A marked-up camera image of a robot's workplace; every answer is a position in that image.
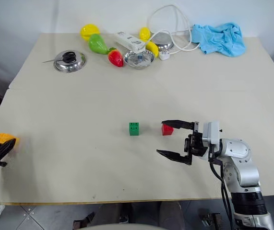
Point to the black floor bracket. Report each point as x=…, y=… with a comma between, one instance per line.
x=210, y=218
x=84, y=221

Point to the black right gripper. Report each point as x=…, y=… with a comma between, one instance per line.
x=195, y=145

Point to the white power plug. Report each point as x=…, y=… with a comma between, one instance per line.
x=164, y=55

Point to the yellow toy lemon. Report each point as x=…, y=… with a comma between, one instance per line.
x=144, y=33

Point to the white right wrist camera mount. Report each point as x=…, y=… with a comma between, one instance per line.
x=211, y=134

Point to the light blue cloth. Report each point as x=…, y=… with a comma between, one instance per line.
x=219, y=39

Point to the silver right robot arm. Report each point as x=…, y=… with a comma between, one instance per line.
x=244, y=165

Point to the yellow toy cube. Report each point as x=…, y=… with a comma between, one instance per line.
x=4, y=137

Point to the steel pot lid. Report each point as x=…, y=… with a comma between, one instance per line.
x=79, y=62

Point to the white power strip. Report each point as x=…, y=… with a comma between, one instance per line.
x=129, y=40

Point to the shallow steel bowl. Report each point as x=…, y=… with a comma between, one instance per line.
x=132, y=61

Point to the yellow toy banana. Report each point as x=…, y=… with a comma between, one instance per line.
x=153, y=48

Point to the yellow toy bell pepper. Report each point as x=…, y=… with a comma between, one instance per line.
x=90, y=31

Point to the small blue object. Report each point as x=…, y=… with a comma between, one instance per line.
x=140, y=59

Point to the red toy strawberry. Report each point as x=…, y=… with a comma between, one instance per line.
x=115, y=58

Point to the red toy cube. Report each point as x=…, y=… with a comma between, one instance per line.
x=167, y=131

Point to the green toy cube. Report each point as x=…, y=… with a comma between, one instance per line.
x=134, y=130

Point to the green toy pear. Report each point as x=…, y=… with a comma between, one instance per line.
x=96, y=44

